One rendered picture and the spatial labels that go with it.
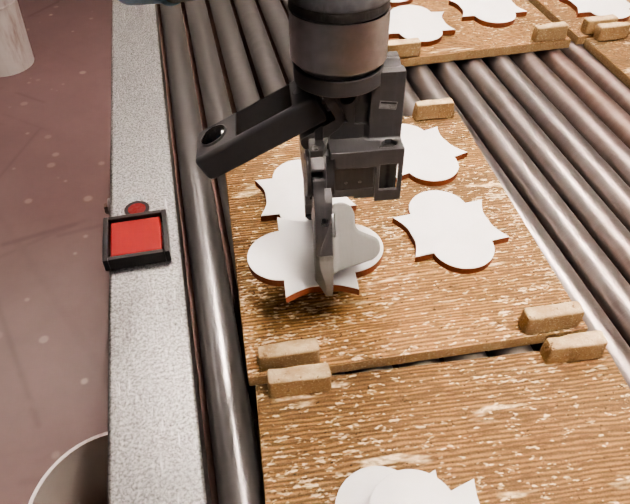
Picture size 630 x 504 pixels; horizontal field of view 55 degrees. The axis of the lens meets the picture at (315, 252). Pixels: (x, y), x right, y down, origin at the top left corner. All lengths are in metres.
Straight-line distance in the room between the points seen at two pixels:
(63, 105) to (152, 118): 1.95
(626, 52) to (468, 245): 0.59
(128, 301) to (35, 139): 2.07
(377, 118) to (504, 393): 0.28
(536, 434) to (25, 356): 1.56
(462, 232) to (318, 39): 0.35
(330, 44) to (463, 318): 0.33
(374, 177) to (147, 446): 0.32
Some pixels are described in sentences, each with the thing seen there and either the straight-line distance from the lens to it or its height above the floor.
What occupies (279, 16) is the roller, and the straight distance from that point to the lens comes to 1.25.
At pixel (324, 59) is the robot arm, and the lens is 0.46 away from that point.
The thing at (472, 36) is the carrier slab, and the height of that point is 0.94.
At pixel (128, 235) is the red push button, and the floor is 0.93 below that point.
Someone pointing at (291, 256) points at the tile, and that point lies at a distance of 0.60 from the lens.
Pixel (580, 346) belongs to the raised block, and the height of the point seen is 0.96.
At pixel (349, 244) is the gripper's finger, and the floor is 1.05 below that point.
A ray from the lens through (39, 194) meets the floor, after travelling 2.44.
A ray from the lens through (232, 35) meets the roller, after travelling 1.19.
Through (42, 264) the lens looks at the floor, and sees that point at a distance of 2.16.
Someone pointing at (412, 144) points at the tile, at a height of 0.95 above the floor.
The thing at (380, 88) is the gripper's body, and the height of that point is 1.19.
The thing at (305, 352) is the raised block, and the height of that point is 0.96.
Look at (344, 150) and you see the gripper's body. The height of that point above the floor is 1.14.
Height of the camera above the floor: 1.43
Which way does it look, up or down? 46 degrees down
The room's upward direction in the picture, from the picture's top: straight up
